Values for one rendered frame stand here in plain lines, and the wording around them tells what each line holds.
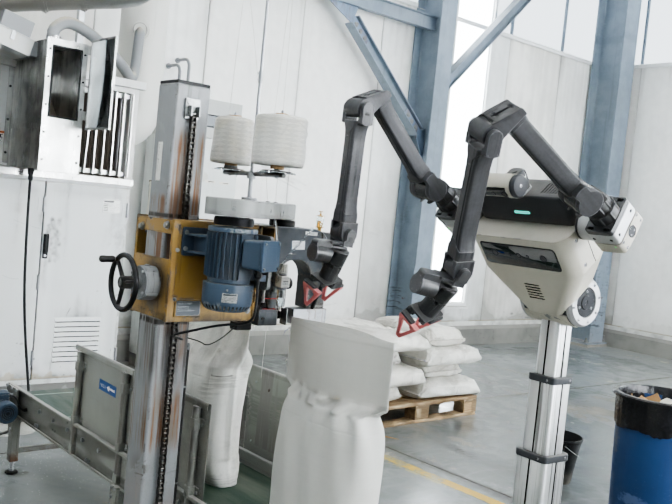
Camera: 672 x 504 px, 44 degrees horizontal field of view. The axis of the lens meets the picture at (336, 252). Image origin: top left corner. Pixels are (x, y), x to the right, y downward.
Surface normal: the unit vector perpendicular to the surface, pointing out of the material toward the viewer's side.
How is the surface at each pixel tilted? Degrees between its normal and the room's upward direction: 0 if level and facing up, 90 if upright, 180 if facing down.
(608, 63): 90
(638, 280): 90
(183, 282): 90
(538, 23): 90
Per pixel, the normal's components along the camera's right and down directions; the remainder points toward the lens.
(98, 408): -0.76, -0.04
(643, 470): -0.55, 0.04
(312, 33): 0.65, 0.11
